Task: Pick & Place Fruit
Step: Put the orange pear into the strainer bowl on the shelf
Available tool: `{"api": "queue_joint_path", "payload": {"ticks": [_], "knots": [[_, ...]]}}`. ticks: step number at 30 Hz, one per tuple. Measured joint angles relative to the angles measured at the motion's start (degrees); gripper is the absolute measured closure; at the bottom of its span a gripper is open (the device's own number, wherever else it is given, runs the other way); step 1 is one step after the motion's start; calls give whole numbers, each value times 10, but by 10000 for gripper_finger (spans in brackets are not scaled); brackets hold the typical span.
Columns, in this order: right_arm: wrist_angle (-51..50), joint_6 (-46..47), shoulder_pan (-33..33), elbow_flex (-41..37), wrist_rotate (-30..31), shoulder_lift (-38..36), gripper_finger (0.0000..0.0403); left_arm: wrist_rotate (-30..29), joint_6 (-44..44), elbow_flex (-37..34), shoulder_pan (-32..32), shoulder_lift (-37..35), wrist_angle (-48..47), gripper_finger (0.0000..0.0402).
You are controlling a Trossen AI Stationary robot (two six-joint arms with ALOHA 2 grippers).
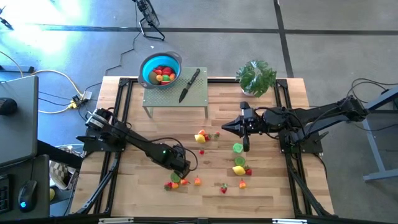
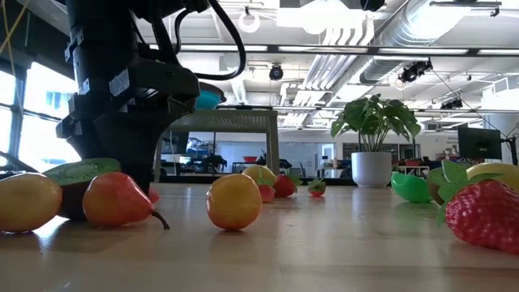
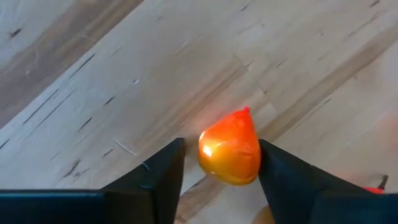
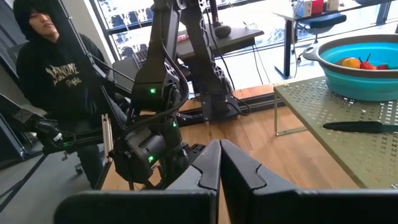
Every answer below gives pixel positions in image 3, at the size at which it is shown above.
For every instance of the small orange plastic fruit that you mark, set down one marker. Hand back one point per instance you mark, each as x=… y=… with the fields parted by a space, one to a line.
x=230 y=152

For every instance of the orange plastic pear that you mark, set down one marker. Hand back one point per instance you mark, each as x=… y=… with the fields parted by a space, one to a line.
x=374 y=189

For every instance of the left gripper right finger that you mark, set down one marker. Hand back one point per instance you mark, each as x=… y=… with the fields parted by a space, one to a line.
x=311 y=199

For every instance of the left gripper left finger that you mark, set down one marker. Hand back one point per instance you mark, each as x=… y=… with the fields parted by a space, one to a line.
x=109 y=208

